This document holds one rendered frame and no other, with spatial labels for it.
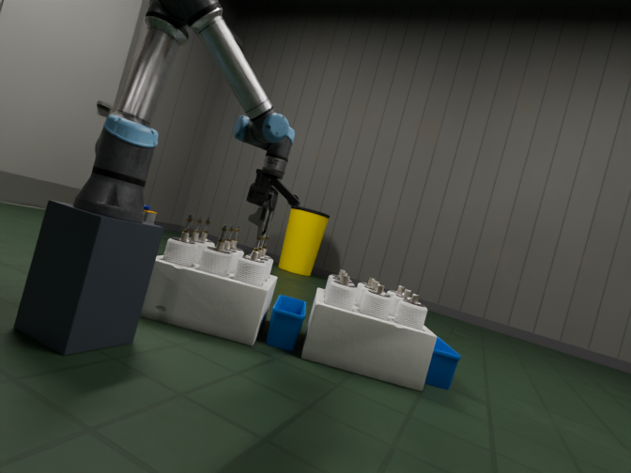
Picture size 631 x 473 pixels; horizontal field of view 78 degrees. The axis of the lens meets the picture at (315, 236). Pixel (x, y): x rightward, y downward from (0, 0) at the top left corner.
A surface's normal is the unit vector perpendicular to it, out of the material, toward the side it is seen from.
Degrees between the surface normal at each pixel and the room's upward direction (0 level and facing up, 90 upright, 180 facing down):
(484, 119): 90
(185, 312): 90
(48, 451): 0
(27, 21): 90
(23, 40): 90
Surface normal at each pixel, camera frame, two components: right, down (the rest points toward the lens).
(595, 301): -0.38, -0.11
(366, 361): -0.02, -0.01
